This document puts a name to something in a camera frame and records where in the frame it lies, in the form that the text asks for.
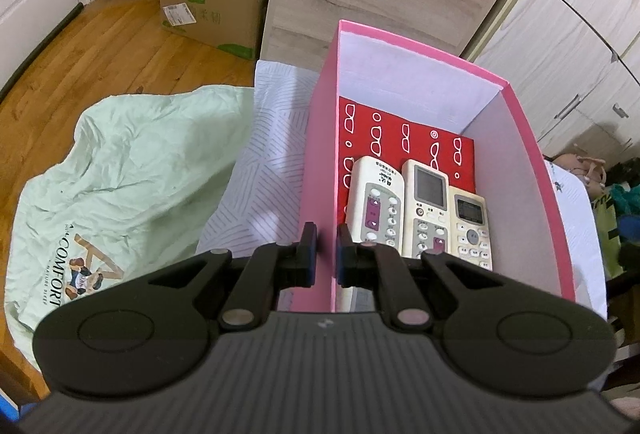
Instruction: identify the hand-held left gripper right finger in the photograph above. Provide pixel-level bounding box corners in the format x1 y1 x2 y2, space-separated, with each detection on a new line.
336 224 503 331

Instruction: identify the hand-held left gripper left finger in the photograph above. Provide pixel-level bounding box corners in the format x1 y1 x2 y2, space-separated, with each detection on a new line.
150 223 318 330

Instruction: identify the cream remote with purple buttons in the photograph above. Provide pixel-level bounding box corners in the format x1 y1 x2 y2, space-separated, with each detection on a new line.
347 156 406 247

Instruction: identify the wide cream remote control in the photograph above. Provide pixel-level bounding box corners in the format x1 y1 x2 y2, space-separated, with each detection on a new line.
400 159 451 259

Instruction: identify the pink cardboard box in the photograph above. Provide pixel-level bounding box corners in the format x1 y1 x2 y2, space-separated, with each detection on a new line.
300 18 608 319

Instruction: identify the small grey-white remote control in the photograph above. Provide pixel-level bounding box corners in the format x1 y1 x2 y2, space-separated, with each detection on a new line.
447 186 493 271

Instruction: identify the red patterned card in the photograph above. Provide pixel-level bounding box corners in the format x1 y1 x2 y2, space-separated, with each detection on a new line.
339 96 478 215

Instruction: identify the light green quilt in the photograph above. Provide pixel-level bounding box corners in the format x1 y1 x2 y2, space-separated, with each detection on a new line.
5 84 256 355

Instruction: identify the pink bag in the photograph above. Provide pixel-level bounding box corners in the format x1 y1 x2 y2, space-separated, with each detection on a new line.
550 144 608 195

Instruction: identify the large cardboard box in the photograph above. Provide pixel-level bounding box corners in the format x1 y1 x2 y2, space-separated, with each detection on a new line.
157 0 273 60

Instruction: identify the light green bag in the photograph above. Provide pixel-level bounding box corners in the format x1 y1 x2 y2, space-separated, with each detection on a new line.
592 194 623 279

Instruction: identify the teal cloth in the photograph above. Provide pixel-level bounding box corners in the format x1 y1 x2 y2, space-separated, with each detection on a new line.
607 184 640 219

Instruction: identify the light wooden wardrobe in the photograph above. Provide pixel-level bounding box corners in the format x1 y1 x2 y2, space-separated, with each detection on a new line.
465 0 640 159

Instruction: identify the black door draft strip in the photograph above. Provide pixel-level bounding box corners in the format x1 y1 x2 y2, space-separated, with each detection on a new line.
0 2 83 97

